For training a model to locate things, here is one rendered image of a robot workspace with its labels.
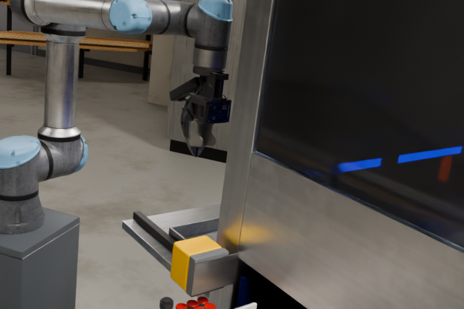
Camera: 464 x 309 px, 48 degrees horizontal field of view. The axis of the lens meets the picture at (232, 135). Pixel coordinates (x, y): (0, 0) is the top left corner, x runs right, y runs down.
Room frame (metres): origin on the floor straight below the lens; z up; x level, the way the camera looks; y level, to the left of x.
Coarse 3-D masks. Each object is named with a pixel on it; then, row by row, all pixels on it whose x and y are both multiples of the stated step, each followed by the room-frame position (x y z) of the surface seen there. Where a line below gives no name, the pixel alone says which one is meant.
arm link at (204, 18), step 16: (208, 0) 1.13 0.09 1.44; (224, 0) 1.13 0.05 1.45; (192, 16) 1.15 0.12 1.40; (208, 16) 1.12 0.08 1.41; (224, 16) 1.13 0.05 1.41; (192, 32) 1.15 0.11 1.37; (208, 32) 1.12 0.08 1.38; (224, 32) 1.13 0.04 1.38; (208, 48) 1.12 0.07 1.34; (224, 48) 1.14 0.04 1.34
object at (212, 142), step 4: (200, 124) 1.17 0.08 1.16; (204, 124) 1.18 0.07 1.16; (208, 124) 1.17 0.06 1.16; (212, 124) 1.16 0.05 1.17; (200, 128) 1.17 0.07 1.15; (204, 128) 1.18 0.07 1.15; (208, 128) 1.17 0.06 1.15; (212, 128) 1.16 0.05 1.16; (200, 132) 1.18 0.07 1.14; (204, 132) 1.18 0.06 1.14; (208, 132) 1.17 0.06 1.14; (212, 132) 1.16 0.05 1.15; (204, 136) 1.18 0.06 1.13; (208, 136) 1.17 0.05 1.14; (212, 136) 1.16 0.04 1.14; (204, 140) 1.17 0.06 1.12; (208, 140) 1.16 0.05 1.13; (212, 140) 1.15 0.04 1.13; (204, 144) 1.17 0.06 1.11; (208, 144) 1.16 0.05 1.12; (212, 144) 1.15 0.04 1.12; (200, 148) 1.17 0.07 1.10; (200, 152) 1.17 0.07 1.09
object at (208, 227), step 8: (184, 224) 1.15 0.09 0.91; (192, 224) 1.16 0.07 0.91; (200, 224) 1.18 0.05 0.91; (208, 224) 1.19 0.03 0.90; (216, 224) 1.21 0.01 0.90; (168, 232) 1.13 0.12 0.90; (176, 232) 1.10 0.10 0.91; (184, 232) 1.15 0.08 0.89; (192, 232) 1.17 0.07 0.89; (200, 232) 1.18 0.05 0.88; (208, 232) 1.19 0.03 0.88; (216, 232) 1.20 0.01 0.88; (176, 240) 1.10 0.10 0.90
